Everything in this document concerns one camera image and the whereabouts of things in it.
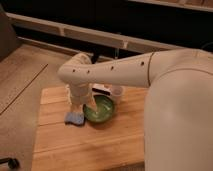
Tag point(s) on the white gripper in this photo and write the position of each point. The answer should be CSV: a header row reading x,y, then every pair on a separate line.
x,y
80,95

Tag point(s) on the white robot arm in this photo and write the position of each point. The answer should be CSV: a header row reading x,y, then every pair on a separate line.
x,y
178,109

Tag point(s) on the green ceramic bowl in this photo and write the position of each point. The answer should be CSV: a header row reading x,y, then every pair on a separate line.
x,y
104,109

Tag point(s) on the blue sponge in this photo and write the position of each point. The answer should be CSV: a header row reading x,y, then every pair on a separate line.
x,y
77,119

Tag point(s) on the white plastic cup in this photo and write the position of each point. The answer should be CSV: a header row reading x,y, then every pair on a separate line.
x,y
116,93

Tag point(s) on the wooden board table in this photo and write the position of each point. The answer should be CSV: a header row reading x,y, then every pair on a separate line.
x,y
92,147

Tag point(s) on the black chair caster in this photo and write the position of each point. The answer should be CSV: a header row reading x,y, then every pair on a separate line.
x,y
13,163

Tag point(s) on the white shelf rail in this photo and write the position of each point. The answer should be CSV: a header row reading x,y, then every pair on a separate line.
x,y
89,35

